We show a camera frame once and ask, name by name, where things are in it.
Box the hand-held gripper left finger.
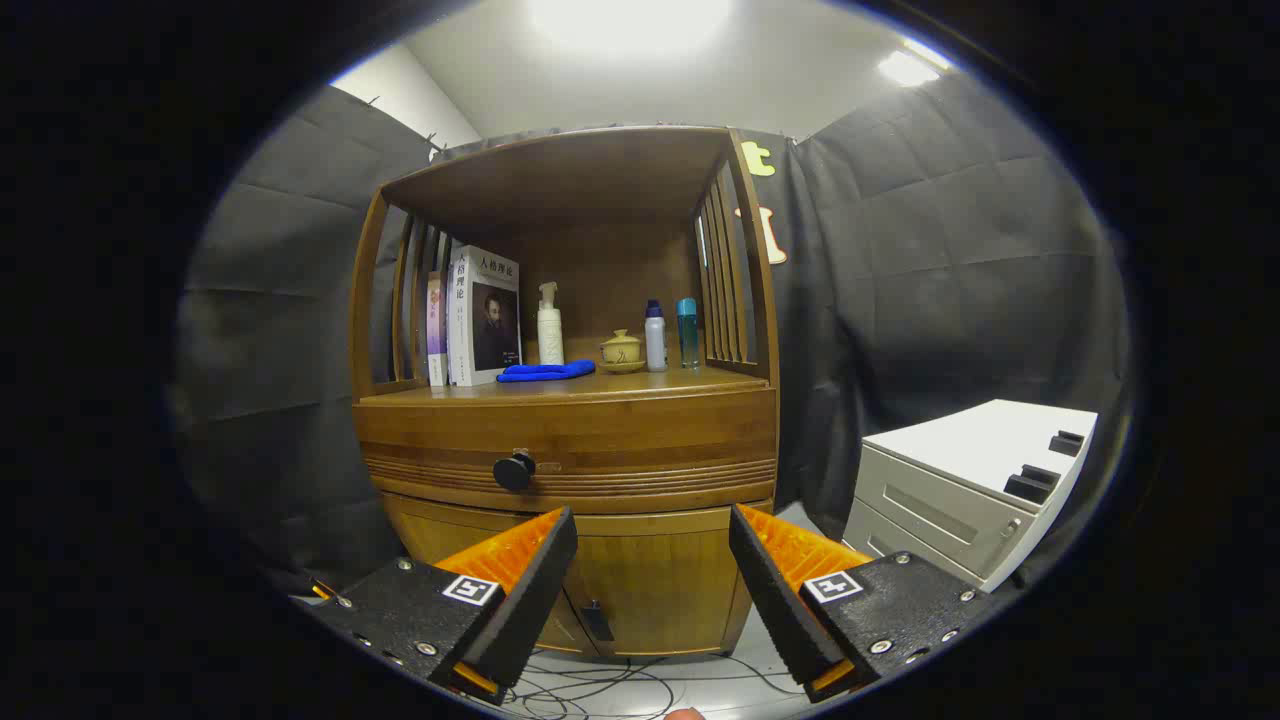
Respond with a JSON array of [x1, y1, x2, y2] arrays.
[[290, 505, 579, 706]]

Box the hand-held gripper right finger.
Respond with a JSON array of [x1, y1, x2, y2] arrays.
[[728, 503, 1001, 704]]

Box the black round drawer knob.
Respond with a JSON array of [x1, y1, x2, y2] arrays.
[[493, 449, 538, 492]]

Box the wooden drawer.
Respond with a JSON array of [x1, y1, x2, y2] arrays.
[[353, 388, 779, 516]]

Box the wooden cabinet door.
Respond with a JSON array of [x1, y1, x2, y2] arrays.
[[385, 495, 601, 656], [570, 510, 756, 656]]

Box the wooden countertop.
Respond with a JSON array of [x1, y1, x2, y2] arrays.
[[360, 365, 771, 406]]

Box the white filing cabinet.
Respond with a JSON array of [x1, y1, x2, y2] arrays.
[[842, 399, 1099, 593]]

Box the wooden cabinet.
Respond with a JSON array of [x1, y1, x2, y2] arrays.
[[347, 125, 781, 659]]

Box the blue cloth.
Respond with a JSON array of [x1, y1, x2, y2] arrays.
[[496, 359, 597, 384]]

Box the white pump bottle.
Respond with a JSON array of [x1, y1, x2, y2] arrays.
[[537, 281, 565, 367]]

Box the yellow lidded teacup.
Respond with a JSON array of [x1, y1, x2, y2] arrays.
[[598, 329, 647, 375]]

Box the white portrait book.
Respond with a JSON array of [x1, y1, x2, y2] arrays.
[[447, 245, 522, 388]]

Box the purple book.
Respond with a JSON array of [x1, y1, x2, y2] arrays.
[[427, 270, 449, 388]]

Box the rectangular ceiling light panel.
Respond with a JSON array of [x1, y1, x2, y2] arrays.
[[878, 40, 951, 88]]

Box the black floor cables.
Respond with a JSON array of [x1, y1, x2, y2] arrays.
[[500, 650, 811, 720]]

